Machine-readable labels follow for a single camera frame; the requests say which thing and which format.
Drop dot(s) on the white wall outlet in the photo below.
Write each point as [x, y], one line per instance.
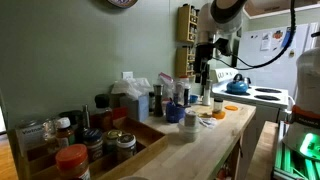
[127, 75]

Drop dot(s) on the black pepper grinder bottle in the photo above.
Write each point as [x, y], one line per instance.
[158, 112]

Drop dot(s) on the white salt grinder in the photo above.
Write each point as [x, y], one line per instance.
[207, 91]

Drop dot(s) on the white cap sauce bottle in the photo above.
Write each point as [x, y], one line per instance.
[64, 132]

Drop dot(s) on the small jar on orange lid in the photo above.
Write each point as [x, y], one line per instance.
[217, 111]

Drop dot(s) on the dark lid spice jar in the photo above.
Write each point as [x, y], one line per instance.
[92, 138]

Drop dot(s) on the stacked white plastic containers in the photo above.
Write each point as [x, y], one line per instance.
[189, 127]

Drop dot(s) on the blue tissue box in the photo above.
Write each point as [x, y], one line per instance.
[136, 109]

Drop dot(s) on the clear glass jar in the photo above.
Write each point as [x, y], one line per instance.
[30, 134]

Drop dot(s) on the blue kettle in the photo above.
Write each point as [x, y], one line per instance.
[237, 85]

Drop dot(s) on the black cap dark bottle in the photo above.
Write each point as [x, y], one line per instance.
[103, 111]

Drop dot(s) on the blue mug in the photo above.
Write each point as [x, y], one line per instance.
[174, 112]

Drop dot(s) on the clear plastic zip bag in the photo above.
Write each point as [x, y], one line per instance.
[168, 84]

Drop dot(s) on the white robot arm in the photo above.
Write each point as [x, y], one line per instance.
[215, 19]

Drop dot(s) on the white tissue paper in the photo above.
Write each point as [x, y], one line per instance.
[132, 87]

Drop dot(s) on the wooden spice rack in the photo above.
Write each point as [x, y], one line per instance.
[184, 63]
[187, 23]

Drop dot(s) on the orange lid spice jar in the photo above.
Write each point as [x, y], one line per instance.
[72, 163]

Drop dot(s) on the gold lid glass jar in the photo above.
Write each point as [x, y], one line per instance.
[111, 140]

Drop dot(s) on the white lid spice jar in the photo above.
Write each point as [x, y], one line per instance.
[126, 147]

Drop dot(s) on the orange lid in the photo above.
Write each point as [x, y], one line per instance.
[232, 108]

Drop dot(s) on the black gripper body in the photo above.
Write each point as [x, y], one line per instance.
[204, 53]

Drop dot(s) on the lower wooden spice rack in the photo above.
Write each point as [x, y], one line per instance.
[184, 63]

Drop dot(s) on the upper wooden spice rack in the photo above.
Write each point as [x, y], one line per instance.
[187, 23]

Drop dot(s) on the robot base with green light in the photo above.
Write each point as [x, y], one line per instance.
[297, 155]

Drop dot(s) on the wooden tray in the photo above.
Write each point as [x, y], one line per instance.
[38, 164]

